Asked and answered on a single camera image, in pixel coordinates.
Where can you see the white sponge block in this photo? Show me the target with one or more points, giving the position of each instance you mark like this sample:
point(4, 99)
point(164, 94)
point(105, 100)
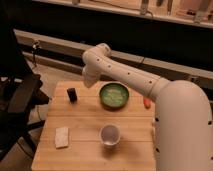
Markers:
point(62, 137)

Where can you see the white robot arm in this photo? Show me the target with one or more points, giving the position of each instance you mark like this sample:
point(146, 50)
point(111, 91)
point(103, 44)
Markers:
point(183, 115)

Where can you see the wooden table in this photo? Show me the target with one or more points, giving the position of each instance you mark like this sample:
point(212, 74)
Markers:
point(81, 135)

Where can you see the green bowl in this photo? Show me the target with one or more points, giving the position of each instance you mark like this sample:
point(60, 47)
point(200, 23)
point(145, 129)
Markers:
point(114, 95)

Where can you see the black eraser block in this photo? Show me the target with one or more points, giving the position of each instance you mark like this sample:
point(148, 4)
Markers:
point(72, 94)

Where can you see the black chair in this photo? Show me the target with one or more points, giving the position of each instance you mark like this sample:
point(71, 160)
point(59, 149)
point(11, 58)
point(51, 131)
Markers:
point(20, 92)

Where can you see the orange carrot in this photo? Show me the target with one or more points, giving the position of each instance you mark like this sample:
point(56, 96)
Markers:
point(147, 103)

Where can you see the clear plastic cup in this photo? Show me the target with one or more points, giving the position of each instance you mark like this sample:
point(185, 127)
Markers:
point(110, 136)

